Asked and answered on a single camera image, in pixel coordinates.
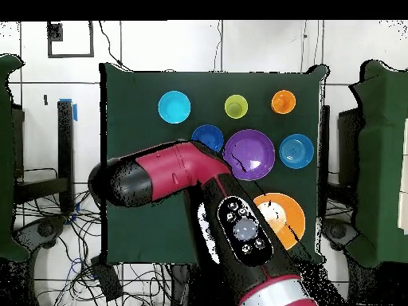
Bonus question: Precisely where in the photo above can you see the dark blue bowl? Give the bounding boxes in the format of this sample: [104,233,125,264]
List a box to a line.
[190,124,225,154]

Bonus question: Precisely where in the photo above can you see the large purple bowl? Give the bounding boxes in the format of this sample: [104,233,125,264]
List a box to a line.
[222,128,276,182]

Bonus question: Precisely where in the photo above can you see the cyan bowl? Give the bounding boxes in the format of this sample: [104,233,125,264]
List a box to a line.
[158,90,192,124]

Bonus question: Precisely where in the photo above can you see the yellow-green cup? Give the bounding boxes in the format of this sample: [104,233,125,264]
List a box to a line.
[223,94,249,120]

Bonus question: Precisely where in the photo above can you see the dark green tablecloth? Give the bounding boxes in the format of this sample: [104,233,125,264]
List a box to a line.
[99,61,329,265]

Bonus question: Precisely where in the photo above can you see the blue ribbed bowl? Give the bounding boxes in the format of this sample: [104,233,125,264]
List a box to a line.
[278,133,316,170]

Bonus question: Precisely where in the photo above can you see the large orange bowl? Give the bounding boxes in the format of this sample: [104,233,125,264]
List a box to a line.
[253,192,307,252]

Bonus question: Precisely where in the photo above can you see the orange cup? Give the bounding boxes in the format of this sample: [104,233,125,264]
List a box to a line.
[270,89,297,115]

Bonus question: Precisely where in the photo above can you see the black floor box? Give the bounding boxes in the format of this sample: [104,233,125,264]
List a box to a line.
[89,254,124,303]

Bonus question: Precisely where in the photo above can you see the black crossbar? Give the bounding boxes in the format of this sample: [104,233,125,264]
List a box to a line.
[14,176,71,205]

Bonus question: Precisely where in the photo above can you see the neighbouring green cloth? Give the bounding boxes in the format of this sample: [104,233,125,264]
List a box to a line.
[345,60,408,269]
[0,53,30,263]

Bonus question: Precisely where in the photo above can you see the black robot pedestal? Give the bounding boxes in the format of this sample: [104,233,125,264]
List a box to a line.
[170,263,205,306]

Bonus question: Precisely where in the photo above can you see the black post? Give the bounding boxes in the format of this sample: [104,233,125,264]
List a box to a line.
[57,99,76,214]

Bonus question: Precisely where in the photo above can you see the grey pedestal foot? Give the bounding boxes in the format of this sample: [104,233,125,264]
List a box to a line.
[321,218,359,251]
[15,216,68,253]

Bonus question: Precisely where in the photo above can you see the black square frame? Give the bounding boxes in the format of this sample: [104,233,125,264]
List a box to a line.
[46,20,96,59]

